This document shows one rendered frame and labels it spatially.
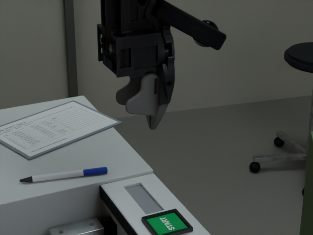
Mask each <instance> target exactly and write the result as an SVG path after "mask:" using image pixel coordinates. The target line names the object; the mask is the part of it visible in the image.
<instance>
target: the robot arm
mask: <svg viewBox="0 0 313 235"><path fill-rule="evenodd" d="M170 26H172V27H174V28H176V29H178V30H180V31H182V32H183V33H185V34H187V35H189V36H191V37H193V40H194V42H195V43H196V44H197V45H199V46H201V47H211V48H213V49H215V50H220V49H221V47H222V45H223V43H224V42H225V40H226V34H224V33H222V32H220V31H219V29H218V27H217V25H216V24H215V23H214V22H212V21H209V20H202V21H201V20H199V19H197V18H195V17H194V16H192V15H190V14H188V13H186V12H185V11H183V10H181V9H179V8H178V7H176V6H174V5H172V4H170V3H168V2H167V1H165V0H101V24H97V42H98V61H99V62H100V61H102V62H103V64H104V65H105V66H106V67H107V68H109V69H110V70H111V71H112V72H113V73H114V74H115V75H116V77H117V78H119V77H125V76H129V77H130V80H129V83H128V84H127V85H125V86H124V87H122V88H121V89H119V90H118V91H117V93H116V101H117V102H118V103H119V104H120V105H125V109H126V111H127V112H128V113H129V114H136V115H146V118H147V122H148V126H149V128H150V129H151V130H154V129H156V128H157V126H158V125H159V123H160V121H161V119H162V117H163V116H164V114H165V112H166V110H167V107H168V104H169V103H170V100H171V96H172V92H173V89H174V83H175V66H174V60H175V48H174V40H173V36H172V34H171V32H170ZM101 35H102V38H101ZM101 48H102V53H101Z"/></svg>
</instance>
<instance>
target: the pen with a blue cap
mask: <svg viewBox="0 0 313 235"><path fill-rule="evenodd" d="M107 172H108V170H107V167H99V168H91V169H84V170H76V171H69V172H61V173H51V174H44V175H36V176H30V177H27V178H24V179H20V182H38V181H46V180H56V179H63V178H71V177H78V176H86V175H93V174H101V173H107Z"/></svg>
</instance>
